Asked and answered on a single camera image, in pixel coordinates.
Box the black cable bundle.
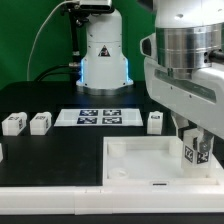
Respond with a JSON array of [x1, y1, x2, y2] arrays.
[[35, 6, 88, 83]]

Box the white cable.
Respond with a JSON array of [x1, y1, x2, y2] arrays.
[[27, 0, 81, 82]]

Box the white L-shaped obstacle fence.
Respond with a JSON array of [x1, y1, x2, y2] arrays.
[[0, 180, 224, 215]]

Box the white base tag plate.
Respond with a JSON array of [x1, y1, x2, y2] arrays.
[[55, 108, 143, 127]]

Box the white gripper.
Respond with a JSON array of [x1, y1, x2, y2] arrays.
[[144, 57, 224, 154]]

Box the white part at left edge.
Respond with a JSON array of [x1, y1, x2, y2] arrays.
[[0, 143, 3, 163]]

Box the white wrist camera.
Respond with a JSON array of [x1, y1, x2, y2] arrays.
[[140, 33, 157, 60]]

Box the white square tabletop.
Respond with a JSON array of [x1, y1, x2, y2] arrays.
[[102, 136, 224, 186]]

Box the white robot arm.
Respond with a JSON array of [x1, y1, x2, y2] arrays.
[[78, 0, 224, 152]]

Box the grey camera on mount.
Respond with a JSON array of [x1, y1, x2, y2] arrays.
[[80, 0, 112, 12]]

